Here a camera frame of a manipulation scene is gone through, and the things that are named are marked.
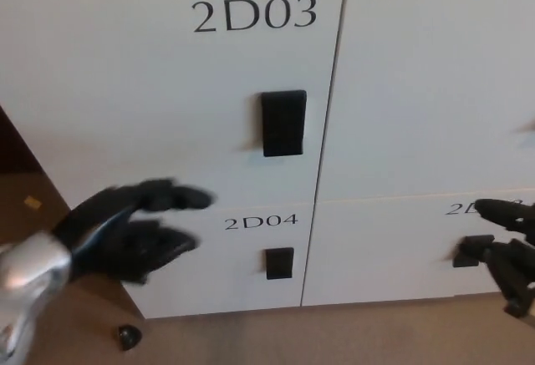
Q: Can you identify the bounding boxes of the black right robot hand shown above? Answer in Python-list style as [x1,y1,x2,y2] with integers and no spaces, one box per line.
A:
[459,197,535,320]

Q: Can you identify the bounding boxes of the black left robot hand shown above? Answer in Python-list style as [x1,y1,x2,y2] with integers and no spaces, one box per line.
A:
[52,179,218,286]

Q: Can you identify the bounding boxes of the white hinged cabinet door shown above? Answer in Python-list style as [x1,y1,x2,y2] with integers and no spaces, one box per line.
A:
[317,0,535,208]

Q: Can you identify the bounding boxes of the black dome door stopper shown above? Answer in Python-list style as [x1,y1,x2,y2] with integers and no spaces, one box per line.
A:
[118,325,144,352]

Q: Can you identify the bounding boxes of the white cabinet door marked 2D04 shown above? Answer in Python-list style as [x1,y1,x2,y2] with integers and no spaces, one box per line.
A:
[120,201,319,320]

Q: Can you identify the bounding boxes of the white cabinet door marked 2D08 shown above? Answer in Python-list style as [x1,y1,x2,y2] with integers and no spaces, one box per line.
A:
[300,187,535,308]

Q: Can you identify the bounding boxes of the white cabinet door marked 2D03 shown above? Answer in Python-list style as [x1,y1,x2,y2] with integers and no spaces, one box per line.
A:
[0,0,350,214]

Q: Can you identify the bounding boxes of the small black door handle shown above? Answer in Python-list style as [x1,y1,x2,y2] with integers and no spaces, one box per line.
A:
[453,235,497,269]
[265,247,295,281]

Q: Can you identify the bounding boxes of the large black door handle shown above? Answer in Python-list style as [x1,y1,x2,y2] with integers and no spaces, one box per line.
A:
[261,89,308,158]

